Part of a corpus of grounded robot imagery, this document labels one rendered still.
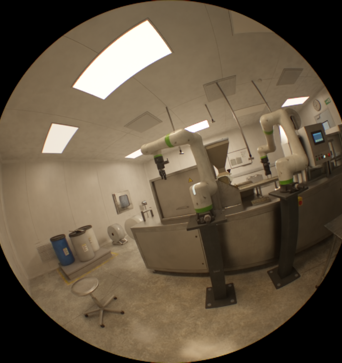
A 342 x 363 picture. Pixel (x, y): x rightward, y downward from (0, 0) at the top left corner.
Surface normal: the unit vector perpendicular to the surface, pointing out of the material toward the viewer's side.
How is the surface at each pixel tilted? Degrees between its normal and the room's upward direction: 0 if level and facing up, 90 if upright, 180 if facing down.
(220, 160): 114
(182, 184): 90
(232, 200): 90
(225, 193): 90
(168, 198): 90
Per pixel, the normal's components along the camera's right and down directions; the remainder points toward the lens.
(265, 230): -0.41, 0.08
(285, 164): -0.66, 0.14
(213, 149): -0.26, 0.47
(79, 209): 0.87, -0.25
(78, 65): 0.27, 0.96
